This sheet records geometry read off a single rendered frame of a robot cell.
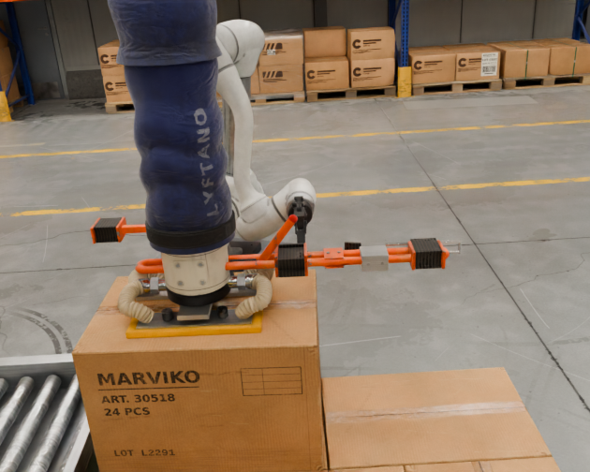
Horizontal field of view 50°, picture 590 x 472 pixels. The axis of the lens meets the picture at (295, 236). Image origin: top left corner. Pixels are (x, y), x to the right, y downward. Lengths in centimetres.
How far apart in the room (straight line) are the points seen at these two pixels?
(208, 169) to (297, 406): 63
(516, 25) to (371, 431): 906
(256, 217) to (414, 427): 80
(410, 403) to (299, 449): 43
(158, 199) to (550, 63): 822
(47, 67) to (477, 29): 651
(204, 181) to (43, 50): 905
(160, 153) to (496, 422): 120
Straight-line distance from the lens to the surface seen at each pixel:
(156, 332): 161
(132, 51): 143
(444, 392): 204
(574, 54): 949
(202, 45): 143
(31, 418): 216
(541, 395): 300
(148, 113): 145
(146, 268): 166
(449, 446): 186
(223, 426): 169
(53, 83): 1050
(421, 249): 163
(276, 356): 154
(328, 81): 869
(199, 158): 147
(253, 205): 204
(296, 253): 163
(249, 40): 218
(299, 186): 201
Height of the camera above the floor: 179
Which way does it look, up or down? 24 degrees down
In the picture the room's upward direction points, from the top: 4 degrees counter-clockwise
